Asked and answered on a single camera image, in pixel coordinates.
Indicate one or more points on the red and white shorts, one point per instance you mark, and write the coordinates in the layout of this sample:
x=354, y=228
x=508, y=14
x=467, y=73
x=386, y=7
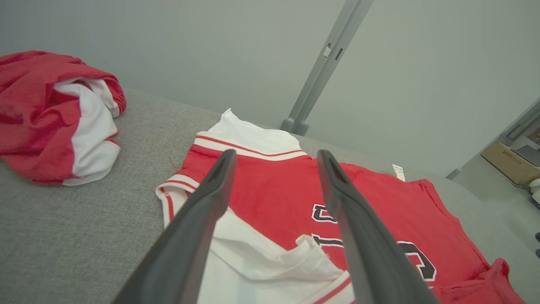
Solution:
x=29, y=126

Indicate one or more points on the white shoe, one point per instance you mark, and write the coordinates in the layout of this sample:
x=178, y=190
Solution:
x=535, y=190

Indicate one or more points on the grey double metal post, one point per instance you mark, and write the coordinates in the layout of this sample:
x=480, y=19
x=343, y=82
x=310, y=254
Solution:
x=320, y=71

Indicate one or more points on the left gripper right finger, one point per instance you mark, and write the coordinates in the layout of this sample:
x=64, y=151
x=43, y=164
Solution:
x=371, y=261

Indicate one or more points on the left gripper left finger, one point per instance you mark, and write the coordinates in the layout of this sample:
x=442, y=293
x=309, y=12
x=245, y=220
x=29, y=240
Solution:
x=185, y=245

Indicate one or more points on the brown cardboard box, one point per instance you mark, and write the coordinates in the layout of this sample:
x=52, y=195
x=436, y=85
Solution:
x=510, y=164

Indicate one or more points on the red basketball jersey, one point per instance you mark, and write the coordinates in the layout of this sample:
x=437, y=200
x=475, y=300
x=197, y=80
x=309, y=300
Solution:
x=278, y=194

